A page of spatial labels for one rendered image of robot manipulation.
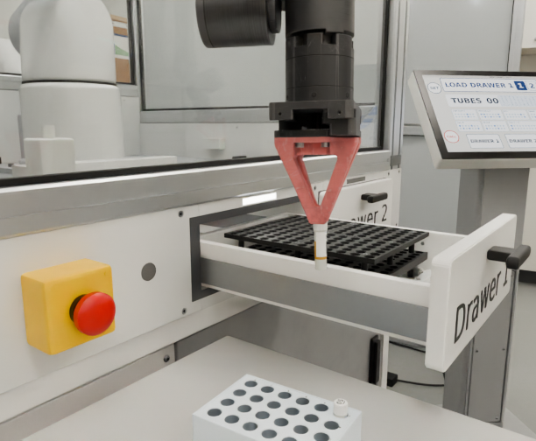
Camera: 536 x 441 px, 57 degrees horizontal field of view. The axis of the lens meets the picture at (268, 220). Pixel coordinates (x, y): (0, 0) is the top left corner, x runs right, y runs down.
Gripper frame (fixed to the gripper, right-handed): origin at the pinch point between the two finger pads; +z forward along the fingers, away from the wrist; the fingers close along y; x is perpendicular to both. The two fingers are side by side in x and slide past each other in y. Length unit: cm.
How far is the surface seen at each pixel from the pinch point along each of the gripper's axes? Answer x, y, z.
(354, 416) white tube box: 3.4, 1.9, 17.4
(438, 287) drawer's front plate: 10.4, -3.3, 6.9
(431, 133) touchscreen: 16, -95, -10
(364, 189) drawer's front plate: 1, -57, 2
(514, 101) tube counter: 39, -110, -18
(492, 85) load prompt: 33, -112, -23
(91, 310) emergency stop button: -19.6, 5.1, 8.5
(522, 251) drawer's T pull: 19.9, -14.6, 5.5
